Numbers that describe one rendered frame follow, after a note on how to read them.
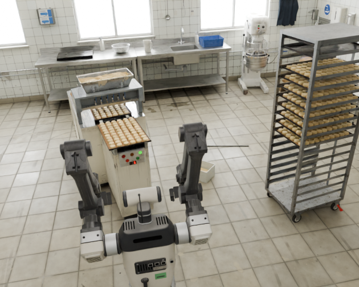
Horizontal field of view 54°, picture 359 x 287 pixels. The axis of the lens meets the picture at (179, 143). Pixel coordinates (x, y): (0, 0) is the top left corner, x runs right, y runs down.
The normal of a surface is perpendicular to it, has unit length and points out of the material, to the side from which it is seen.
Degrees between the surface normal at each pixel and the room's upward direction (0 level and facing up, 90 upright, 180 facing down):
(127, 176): 90
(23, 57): 90
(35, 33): 90
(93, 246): 30
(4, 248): 0
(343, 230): 0
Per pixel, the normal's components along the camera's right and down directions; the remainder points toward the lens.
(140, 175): 0.38, 0.43
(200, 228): 0.06, -0.52
